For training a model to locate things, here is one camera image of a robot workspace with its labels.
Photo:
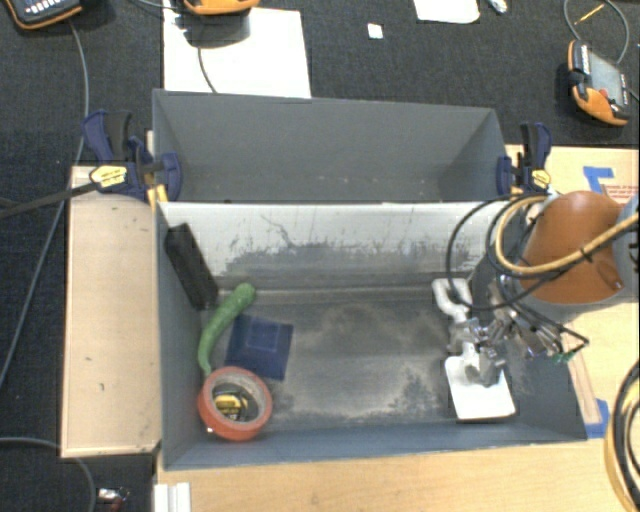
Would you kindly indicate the black flat block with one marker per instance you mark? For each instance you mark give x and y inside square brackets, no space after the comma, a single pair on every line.
[190,265]

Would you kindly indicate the dark blue square pad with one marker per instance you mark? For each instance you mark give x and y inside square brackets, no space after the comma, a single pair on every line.
[260,345]

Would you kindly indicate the yellow and black small object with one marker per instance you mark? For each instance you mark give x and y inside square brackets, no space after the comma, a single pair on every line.
[227,401]

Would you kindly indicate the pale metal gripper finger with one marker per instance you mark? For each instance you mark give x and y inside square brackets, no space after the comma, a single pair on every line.
[452,300]
[487,372]

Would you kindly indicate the green toy cucumber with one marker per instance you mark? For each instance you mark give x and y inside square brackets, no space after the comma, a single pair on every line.
[220,320]

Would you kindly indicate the pale wood board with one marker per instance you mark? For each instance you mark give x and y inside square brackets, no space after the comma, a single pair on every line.
[110,320]

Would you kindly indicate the white flat card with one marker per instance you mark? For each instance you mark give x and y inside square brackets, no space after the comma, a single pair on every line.
[482,402]

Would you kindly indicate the red tape roll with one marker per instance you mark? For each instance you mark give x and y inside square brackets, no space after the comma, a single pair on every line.
[210,417]

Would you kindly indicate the grey metal bin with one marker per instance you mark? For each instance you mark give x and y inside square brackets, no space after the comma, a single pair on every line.
[350,340]

